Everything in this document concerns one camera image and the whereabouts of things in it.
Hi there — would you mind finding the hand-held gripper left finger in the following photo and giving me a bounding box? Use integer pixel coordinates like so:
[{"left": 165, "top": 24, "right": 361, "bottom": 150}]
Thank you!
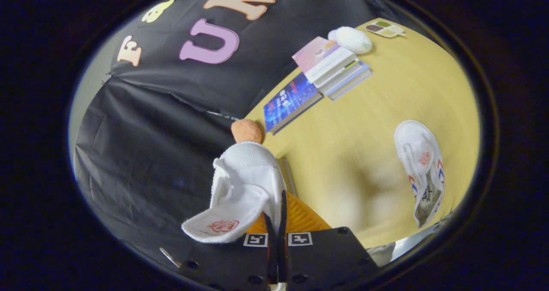
[{"left": 176, "top": 212, "right": 278, "bottom": 289}]

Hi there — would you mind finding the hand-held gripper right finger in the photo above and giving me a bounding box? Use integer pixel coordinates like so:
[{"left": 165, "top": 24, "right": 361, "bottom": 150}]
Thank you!
[{"left": 278, "top": 190, "right": 380, "bottom": 289}]

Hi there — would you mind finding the white canvas shoe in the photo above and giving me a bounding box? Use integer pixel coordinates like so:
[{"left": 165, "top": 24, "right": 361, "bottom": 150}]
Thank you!
[
  {"left": 394, "top": 120, "right": 445, "bottom": 228},
  {"left": 181, "top": 142, "right": 287, "bottom": 243}
]

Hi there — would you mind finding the black backdrop cloth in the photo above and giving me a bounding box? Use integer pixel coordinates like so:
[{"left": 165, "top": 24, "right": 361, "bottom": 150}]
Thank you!
[{"left": 73, "top": 0, "right": 386, "bottom": 274}]

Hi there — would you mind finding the orange fuzzy ball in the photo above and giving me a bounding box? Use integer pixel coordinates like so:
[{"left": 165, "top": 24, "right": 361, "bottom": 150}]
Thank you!
[{"left": 231, "top": 119, "right": 262, "bottom": 145}]

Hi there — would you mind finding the blue book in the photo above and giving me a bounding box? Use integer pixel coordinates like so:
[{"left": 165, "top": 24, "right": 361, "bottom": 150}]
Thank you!
[{"left": 263, "top": 72, "right": 323, "bottom": 135}]

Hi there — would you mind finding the grey book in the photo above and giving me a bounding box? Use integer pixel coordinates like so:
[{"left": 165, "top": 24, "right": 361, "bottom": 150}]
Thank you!
[{"left": 317, "top": 61, "right": 373, "bottom": 101}]

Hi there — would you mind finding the pink book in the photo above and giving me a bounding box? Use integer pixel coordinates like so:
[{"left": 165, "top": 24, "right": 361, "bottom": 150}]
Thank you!
[{"left": 292, "top": 36, "right": 359, "bottom": 85}]

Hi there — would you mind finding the white fluffy ball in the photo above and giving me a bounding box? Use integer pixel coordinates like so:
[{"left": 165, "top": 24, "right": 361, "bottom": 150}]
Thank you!
[{"left": 328, "top": 26, "right": 373, "bottom": 55}]

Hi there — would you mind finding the small compartment tray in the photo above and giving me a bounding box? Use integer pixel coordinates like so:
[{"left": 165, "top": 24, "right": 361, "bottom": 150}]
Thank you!
[{"left": 365, "top": 20, "right": 406, "bottom": 39}]

